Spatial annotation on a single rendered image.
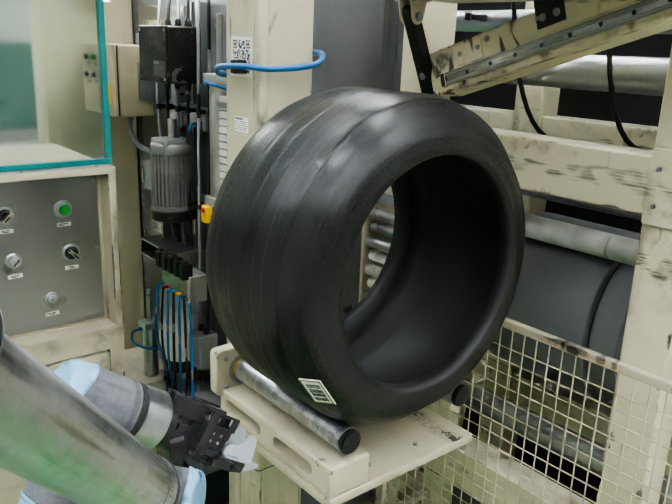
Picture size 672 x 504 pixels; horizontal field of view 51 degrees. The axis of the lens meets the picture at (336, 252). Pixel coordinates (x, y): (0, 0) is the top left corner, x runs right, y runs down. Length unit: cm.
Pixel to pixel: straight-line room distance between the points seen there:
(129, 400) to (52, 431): 41
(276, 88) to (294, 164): 36
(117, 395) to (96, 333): 68
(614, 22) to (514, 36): 21
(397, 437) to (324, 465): 25
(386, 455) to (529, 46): 81
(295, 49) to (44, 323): 82
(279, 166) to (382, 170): 16
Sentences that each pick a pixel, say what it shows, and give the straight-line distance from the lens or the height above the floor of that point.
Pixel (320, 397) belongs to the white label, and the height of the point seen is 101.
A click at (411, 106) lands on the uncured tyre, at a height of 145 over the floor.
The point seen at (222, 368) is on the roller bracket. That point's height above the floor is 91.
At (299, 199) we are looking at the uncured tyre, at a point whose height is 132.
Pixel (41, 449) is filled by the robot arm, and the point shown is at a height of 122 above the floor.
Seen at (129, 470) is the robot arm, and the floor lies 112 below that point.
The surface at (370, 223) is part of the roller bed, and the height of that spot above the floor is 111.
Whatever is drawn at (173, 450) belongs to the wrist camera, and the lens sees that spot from 111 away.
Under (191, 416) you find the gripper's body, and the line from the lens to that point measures 111.
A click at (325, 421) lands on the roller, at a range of 124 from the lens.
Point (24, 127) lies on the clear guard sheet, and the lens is 157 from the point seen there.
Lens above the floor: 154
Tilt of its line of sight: 16 degrees down
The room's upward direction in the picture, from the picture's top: 2 degrees clockwise
